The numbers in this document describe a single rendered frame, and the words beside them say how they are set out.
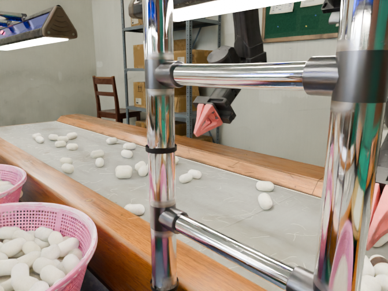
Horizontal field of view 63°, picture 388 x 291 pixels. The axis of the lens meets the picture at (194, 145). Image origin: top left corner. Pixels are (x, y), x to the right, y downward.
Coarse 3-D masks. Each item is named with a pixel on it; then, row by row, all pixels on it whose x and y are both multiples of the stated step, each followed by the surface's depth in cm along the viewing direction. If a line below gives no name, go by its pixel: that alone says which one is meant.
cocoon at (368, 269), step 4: (364, 260) 34; (368, 260) 35; (364, 264) 34; (368, 264) 34; (364, 268) 33; (368, 268) 33; (372, 268) 34; (364, 272) 33; (368, 272) 33; (372, 272) 33; (372, 276) 33
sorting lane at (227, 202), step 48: (48, 144) 98; (96, 144) 98; (96, 192) 59; (144, 192) 59; (192, 192) 59; (240, 192) 59; (288, 192) 59; (192, 240) 42; (240, 240) 42; (288, 240) 42
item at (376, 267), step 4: (372, 256) 36; (376, 264) 34; (380, 264) 34; (384, 264) 34; (376, 268) 34; (380, 268) 34; (384, 268) 34; (376, 272) 34; (380, 272) 34; (384, 272) 33
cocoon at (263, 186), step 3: (258, 183) 59; (261, 183) 59; (264, 183) 59; (267, 183) 59; (270, 183) 59; (258, 186) 59; (261, 186) 59; (264, 186) 59; (267, 186) 59; (270, 186) 59; (273, 186) 59; (258, 189) 60; (261, 189) 59; (264, 189) 59; (267, 189) 59; (270, 189) 59
